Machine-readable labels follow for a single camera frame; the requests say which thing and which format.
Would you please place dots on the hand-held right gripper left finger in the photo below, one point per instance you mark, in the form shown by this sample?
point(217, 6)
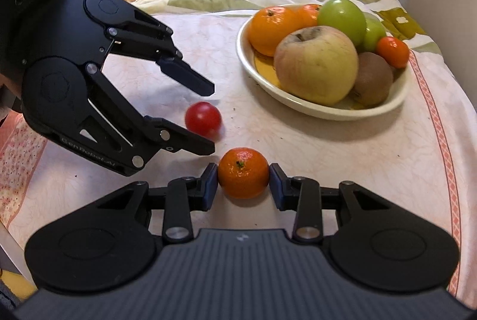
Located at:
point(211, 185)

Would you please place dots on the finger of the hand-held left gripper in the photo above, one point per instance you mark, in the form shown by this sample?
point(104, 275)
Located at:
point(186, 74)
point(193, 144)

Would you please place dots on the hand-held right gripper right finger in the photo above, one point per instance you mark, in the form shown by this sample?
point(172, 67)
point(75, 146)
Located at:
point(274, 185)

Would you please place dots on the small red fruit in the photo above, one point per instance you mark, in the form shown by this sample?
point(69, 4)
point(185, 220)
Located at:
point(203, 118)

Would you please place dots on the small mandarin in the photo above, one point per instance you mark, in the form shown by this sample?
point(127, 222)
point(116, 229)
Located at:
point(311, 12)
point(243, 172)
point(393, 51)

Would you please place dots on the cream oval bowl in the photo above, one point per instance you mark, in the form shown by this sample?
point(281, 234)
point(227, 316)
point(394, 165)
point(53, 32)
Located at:
point(335, 111)

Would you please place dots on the large orange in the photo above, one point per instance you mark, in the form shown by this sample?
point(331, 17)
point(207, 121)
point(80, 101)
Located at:
point(272, 29)

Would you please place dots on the large yellow-red apple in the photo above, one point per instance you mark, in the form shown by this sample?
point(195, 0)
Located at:
point(316, 62)

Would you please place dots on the brown kiwi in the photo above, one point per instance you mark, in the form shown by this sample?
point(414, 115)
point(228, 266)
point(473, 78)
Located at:
point(372, 79)

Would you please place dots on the green apple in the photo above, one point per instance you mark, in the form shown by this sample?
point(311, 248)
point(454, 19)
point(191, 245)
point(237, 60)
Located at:
point(341, 21)

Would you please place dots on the small green fruit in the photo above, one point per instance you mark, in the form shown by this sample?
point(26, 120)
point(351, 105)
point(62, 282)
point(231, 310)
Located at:
point(374, 35)

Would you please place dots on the yellow object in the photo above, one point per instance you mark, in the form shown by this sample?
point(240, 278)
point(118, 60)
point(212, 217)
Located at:
point(15, 282)

